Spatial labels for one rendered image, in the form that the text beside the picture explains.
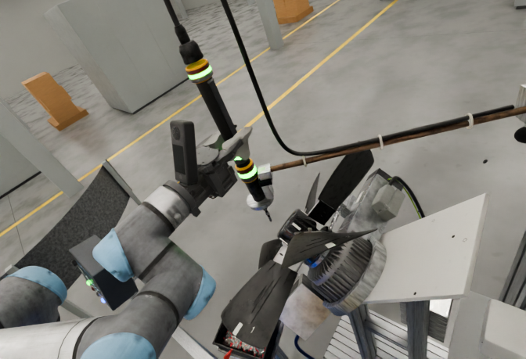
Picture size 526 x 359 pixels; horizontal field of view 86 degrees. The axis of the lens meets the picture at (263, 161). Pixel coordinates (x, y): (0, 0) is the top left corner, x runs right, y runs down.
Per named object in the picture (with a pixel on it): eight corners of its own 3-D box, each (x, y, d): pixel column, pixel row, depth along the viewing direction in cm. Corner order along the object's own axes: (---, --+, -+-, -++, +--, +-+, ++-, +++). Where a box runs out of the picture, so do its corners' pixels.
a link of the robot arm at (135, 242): (128, 287, 47) (90, 253, 47) (175, 236, 53) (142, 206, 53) (127, 288, 41) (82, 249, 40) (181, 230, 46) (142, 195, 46)
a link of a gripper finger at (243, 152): (257, 144, 64) (227, 169, 60) (248, 122, 60) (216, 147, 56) (267, 147, 61) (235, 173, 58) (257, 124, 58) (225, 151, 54)
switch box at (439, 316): (448, 321, 109) (453, 294, 96) (443, 343, 104) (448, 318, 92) (407, 302, 119) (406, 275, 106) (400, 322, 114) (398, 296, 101)
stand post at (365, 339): (378, 355, 158) (360, 271, 105) (372, 371, 154) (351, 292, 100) (370, 350, 161) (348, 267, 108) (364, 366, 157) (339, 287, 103)
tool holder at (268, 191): (281, 185, 73) (270, 157, 68) (282, 206, 68) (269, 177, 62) (249, 192, 75) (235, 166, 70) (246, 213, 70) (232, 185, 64)
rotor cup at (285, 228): (318, 234, 102) (290, 211, 104) (336, 223, 90) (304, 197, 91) (298, 267, 95) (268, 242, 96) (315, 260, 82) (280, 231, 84)
